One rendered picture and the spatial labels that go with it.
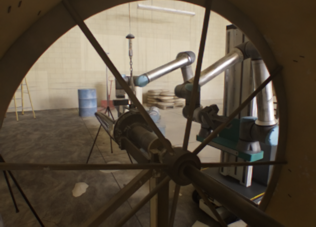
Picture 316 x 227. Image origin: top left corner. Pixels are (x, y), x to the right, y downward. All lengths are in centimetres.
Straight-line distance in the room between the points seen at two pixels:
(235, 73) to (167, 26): 866
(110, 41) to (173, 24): 319
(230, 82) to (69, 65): 773
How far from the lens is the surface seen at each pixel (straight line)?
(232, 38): 211
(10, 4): 54
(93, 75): 924
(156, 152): 107
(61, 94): 918
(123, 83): 78
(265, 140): 164
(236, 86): 210
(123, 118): 147
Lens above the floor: 132
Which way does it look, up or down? 9 degrees down
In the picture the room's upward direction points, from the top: straight up
